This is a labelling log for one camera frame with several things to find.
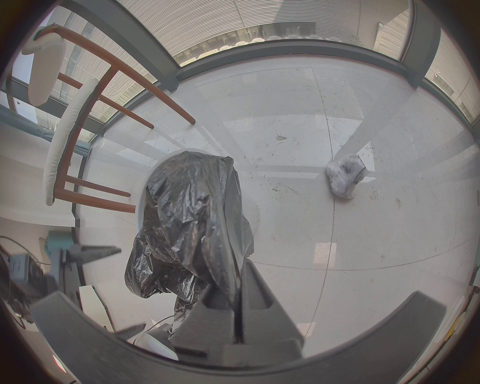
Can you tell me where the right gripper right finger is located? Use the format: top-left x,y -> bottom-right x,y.
239,258 -> 305,349

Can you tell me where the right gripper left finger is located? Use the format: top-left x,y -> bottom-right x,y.
170,286 -> 238,361

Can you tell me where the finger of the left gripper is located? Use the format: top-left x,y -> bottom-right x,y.
62,245 -> 122,266
115,323 -> 148,341

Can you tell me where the black plastic bag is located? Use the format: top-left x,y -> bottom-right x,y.
124,151 -> 256,331

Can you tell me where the white trash bin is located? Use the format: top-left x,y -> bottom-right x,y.
137,150 -> 261,233

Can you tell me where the wooden chair with cream cushions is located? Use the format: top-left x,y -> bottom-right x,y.
7,24 -> 196,214

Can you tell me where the blue-green curtain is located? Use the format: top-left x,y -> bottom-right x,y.
0,105 -> 92,158

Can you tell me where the crumpled white paper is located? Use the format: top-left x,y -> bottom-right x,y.
325,153 -> 370,199

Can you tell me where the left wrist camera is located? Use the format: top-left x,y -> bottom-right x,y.
7,253 -> 42,286

